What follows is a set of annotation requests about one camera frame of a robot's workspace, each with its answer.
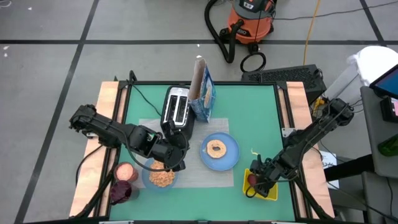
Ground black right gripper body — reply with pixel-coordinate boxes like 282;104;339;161
249;156;282;188

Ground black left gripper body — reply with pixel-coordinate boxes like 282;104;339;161
160;133;190;172

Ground cereal flakes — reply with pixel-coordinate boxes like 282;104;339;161
148;160;177;189

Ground toasted bagel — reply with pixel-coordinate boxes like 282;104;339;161
206;139;228;160

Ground blue cereal box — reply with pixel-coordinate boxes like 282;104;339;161
188;57;217;124

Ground yellow container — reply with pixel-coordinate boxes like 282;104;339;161
242;167;279;202

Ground blue plate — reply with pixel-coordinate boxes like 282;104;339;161
200;132;241;172

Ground black chrome toaster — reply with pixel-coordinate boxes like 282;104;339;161
160;85;196;141

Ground blue bowl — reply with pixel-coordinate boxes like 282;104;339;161
141;157;180;192

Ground cup with pink drink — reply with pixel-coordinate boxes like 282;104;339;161
113;161;139;183

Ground white printed paper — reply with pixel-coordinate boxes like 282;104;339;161
319;151;339;189

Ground cup with dark purple drink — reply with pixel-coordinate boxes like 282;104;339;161
109;179;141;206

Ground wooden side board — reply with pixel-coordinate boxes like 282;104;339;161
68;81;129;218
285;81;335;219

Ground light grey panel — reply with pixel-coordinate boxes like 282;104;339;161
324;63;368;101

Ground grey side table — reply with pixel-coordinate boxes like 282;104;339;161
360;85;398;179

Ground green bottle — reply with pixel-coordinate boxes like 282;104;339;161
377;133;398;157

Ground orange shop vacuum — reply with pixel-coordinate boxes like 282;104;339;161
219;0;276;46

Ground black device with pink label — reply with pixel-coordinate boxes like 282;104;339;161
379;96;398;124

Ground tablet with blue screen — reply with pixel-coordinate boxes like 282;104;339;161
369;63;398;101

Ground white bag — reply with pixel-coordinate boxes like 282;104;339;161
346;45;398;86

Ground black toaster power cord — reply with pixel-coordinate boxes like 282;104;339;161
128;70;163;118

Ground black frame strut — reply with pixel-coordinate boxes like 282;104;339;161
293;179;331;220
74;167;121;219

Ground black table frame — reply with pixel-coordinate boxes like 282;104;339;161
105;80;301;221

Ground black vacuum hose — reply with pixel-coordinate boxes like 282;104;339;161
204;0;245;65

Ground coiled black cord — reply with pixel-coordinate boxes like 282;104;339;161
239;51;267;73

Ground yellow cable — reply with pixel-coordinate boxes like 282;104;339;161
303;0;322;67

